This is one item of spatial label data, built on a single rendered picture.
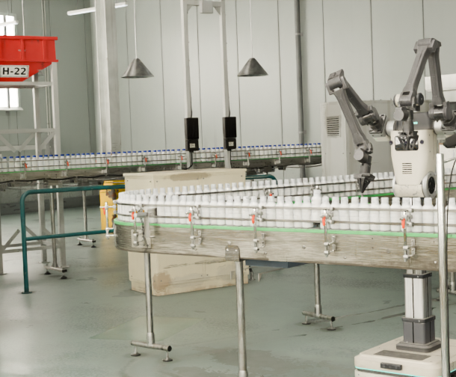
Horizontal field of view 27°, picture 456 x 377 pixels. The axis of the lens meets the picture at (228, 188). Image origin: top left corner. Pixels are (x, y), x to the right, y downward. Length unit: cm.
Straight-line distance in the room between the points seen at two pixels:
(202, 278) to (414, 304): 426
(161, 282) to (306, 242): 432
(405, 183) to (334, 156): 590
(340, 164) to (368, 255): 640
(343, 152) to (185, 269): 277
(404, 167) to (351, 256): 75
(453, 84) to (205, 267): 298
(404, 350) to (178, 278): 416
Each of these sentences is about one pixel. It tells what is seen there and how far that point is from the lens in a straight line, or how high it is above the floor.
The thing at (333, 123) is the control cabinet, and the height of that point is 162.
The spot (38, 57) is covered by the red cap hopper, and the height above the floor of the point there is 255.
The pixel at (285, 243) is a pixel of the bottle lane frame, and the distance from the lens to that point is 502.
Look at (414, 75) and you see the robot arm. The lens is 490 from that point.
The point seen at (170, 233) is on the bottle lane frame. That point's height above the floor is 94.
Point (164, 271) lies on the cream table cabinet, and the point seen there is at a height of 23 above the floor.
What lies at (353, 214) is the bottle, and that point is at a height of 108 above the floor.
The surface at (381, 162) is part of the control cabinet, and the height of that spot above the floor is 113.
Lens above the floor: 148
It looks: 3 degrees down
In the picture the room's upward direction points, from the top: 2 degrees counter-clockwise
